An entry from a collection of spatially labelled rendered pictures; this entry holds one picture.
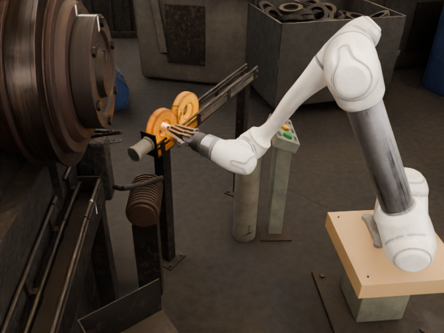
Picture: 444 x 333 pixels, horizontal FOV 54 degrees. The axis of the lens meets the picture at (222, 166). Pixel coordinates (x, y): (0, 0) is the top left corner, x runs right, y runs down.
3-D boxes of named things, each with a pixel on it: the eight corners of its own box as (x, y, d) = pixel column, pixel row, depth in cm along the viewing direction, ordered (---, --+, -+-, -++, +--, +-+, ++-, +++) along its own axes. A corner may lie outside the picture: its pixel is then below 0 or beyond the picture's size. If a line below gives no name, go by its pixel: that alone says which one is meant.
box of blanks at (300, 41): (271, 122, 334) (281, 19, 292) (236, 82, 401) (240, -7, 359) (386, 107, 361) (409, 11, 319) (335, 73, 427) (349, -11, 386)
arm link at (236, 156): (207, 166, 159) (224, 158, 170) (242, 183, 153) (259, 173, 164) (213, 139, 155) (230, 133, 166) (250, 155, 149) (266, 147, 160)
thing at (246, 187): (232, 242, 220) (236, 154, 192) (231, 226, 230) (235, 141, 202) (256, 242, 221) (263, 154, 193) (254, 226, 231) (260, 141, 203)
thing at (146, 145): (128, 158, 166) (125, 146, 162) (144, 147, 172) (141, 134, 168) (140, 163, 163) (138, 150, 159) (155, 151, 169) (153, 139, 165)
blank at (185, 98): (168, 101, 174) (175, 103, 172) (191, 84, 184) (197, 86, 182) (172, 133, 183) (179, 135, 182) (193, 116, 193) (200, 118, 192)
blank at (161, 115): (143, 119, 163) (149, 121, 162) (168, 100, 174) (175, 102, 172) (148, 152, 173) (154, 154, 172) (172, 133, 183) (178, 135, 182)
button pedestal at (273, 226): (260, 244, 219) (271, 137, 186) (256, 215, 239) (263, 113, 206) (292, 244, 220) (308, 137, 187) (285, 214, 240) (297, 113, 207)
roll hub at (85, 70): (81, 148, 105) (60, 32, 90) (103, 100, 129) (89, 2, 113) (104, 148, 105) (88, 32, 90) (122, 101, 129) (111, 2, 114)
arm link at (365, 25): (313, 45, 137) (311, 60, 126) (359, 0, 127) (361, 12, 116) (342, 73, 139) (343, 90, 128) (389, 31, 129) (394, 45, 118)
